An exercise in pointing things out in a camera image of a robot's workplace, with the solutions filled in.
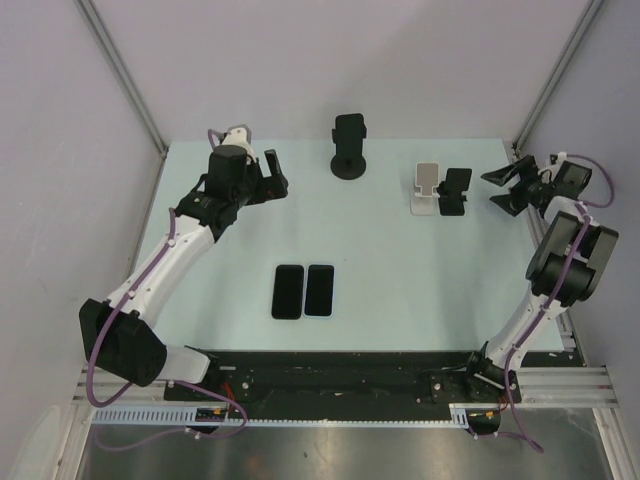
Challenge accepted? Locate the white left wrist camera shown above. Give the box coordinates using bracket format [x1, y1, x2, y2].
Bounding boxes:
[220, 124, 255, 157]

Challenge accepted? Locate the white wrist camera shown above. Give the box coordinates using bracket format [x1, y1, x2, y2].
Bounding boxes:
[546, 151, 569, 179]
[220, 124, 255, 157]

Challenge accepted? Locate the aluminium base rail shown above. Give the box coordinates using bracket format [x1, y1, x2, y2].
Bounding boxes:
[71, 367, 619, 409]

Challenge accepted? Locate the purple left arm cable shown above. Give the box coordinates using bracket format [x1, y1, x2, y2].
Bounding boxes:
[84, 127, 250, 451]

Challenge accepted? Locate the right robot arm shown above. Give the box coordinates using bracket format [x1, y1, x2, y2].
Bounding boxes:
[461, 152, 619, 401]

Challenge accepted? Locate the black phone stand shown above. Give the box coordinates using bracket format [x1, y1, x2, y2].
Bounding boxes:
[436, 168, 472, 217]

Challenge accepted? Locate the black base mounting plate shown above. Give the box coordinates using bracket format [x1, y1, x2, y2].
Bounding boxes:
[102, 348, 526, 421]

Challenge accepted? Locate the aluminium frame post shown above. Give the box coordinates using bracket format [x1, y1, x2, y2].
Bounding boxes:
[511, 0, 609, 152]
[74, 0, 169, 154]

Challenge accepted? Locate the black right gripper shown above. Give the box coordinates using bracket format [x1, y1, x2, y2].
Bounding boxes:
[482, 154, 554, 216]

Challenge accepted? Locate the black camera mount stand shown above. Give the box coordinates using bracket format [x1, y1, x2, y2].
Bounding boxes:
[330, 113, 367, 180]

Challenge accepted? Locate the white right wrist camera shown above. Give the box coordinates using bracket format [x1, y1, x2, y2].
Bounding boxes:
[546, 151, 569, 179]

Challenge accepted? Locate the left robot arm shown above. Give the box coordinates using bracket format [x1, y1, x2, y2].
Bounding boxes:
[79, 146, 288, 400]

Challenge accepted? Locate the white slotted cable duct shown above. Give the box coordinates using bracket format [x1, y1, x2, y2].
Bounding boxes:
[92, 403, 503, 428]

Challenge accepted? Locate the black phone light blue case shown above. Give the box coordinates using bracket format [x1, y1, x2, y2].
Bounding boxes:
[304, 264, 335, 318]

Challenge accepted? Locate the left aluminium frame post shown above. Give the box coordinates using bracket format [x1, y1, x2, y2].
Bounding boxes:
[74, 0, 169, 154]

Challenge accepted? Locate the white phone stand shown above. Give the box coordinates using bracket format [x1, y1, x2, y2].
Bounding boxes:
[410, 162, 440, 216]

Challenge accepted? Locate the right aluminium frame post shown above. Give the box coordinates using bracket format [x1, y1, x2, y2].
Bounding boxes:
[511, 0, 609, 152]

